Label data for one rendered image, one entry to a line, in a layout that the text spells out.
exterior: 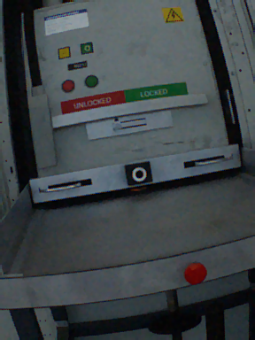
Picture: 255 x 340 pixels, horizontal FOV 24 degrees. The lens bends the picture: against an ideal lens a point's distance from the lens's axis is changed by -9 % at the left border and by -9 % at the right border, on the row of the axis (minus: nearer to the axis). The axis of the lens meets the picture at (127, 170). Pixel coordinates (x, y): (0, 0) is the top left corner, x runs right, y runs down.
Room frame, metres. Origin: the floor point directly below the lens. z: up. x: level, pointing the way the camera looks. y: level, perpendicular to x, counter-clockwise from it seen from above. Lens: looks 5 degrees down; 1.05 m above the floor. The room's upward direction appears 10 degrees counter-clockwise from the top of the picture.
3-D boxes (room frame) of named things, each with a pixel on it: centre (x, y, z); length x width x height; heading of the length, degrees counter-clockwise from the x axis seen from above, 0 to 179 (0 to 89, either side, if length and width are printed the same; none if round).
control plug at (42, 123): (1.47, 0.18, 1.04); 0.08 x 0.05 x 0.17; 3
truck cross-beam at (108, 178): (1.57, -0.02, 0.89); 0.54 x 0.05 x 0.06; 93
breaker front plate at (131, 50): (1.55, -0.02, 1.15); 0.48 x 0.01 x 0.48; 93
